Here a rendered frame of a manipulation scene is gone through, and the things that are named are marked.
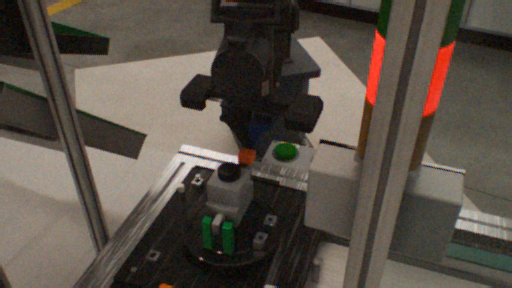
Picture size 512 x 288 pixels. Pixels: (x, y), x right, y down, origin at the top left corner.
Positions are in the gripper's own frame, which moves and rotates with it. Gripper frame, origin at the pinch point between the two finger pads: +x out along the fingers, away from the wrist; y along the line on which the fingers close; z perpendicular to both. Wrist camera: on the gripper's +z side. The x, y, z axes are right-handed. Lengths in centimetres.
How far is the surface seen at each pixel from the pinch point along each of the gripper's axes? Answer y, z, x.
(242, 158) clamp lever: 0.1, -3.2, 2.3
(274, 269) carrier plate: -7.7, -12.2, 12.2
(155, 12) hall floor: 177, 260, 110
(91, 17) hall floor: 217, 235, 110
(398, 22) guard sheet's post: -18.3, -24.8, -29.4
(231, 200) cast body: -1.5, -11.1, 2.5
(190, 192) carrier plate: 9.4, -2.5, 12.3
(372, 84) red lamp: -17.2, -21.5, -23.4
